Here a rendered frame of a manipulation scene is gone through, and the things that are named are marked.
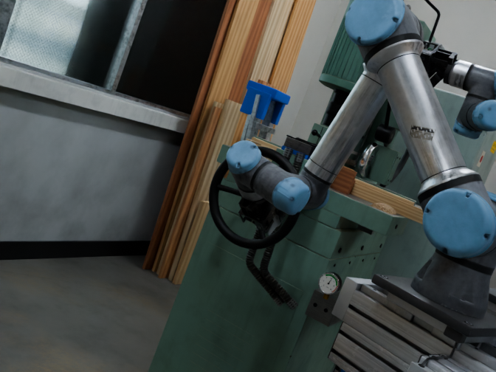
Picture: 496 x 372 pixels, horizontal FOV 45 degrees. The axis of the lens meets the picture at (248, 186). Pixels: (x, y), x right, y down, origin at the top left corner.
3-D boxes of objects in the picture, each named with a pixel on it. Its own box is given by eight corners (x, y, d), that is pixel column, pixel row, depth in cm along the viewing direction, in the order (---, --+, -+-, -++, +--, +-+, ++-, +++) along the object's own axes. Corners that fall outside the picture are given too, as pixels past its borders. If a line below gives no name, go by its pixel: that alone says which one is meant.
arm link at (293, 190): (324, 188, 132) (286, 164, 137) (301, 184, 122) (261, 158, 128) (306, 219, 133) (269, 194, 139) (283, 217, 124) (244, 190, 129)
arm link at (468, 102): (457, 131, 160) (474, 91, 159) (447, 130, 171) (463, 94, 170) (486, 141, 160) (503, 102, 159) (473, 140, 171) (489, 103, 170)
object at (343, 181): (275, 164, 194) (284, 142, 193) (277, 164, 196) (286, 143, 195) (346, 194, 183) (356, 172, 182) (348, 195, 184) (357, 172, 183)
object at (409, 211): (270, 160, 204) (274, 149, 204) (272, 160, 206) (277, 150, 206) (429, 227, 179) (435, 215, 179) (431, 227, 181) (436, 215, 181)
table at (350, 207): (199, 157, 188) (207, 139, 187) (244, 166, 215) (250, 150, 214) (377, 237, 161) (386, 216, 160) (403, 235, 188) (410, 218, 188)
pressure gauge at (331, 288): (311, 294, 172) (322, 268, 171) (317, 293, 175) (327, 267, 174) (331, 304, 169) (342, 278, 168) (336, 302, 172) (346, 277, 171)
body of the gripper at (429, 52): (421, 38, 174) (461, 50, 169) (415, 65, 180) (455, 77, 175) (410, 50, 170) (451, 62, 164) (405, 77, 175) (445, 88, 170)
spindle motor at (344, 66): (309, 77, 191) (346, -17, 188) (328, 88, 207) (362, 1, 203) (359, 94, 184) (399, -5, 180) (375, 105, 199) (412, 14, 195)
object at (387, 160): (359, 175, 207) (373, 142, 205) (365, 176, 213) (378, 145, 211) (384, 185, 202) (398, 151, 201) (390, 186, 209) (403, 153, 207)
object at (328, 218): (226, 178, 194) (230, 167, 194) (255, 183, 213) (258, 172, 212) (335, 229, 176) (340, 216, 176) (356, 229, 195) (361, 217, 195)
